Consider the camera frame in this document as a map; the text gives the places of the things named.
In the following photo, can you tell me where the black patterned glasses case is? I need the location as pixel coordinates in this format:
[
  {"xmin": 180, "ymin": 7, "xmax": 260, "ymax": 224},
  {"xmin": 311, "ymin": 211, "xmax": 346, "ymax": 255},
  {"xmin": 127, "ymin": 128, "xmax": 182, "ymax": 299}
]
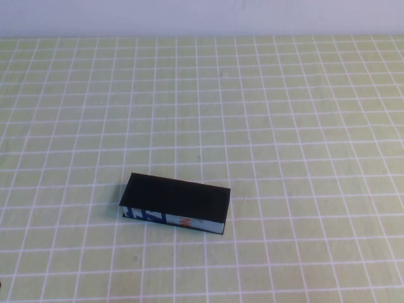
[{"xmin": 119, "ymin": 172, "xmax": 232, "ymax": 236}]

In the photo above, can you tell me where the green checked tablecloth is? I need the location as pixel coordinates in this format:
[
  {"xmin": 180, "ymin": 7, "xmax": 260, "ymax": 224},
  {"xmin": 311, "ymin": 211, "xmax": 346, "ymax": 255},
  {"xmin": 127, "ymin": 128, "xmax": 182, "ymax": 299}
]
[{"xmin": 0, "ymin": 33, "xmax": 404, "ymax": 303}]

